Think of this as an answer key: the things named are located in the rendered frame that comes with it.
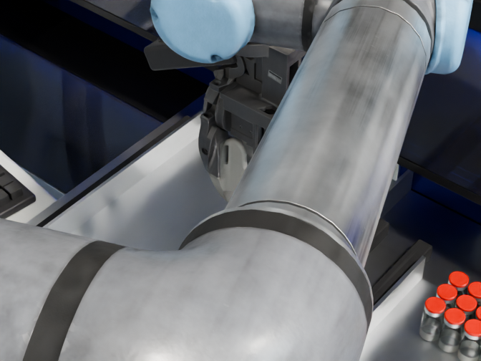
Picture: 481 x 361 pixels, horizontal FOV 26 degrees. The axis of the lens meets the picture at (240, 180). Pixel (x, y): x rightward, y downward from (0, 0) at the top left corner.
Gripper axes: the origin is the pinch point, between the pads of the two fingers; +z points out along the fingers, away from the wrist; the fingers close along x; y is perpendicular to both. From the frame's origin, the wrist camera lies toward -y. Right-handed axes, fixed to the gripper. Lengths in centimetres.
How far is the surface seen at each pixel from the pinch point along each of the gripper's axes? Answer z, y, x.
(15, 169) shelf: 20.8, -38.3, 0.7
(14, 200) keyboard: 19.5, -32.7, -4.1
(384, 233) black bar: 12.0, 9.8, 13.9
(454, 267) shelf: 13.2, 18.0, 15.5
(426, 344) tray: 13.0, 21.5, 4.3
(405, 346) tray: 13.0, 19.9, 2.8
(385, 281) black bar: 11.2, 14.2, 7.4
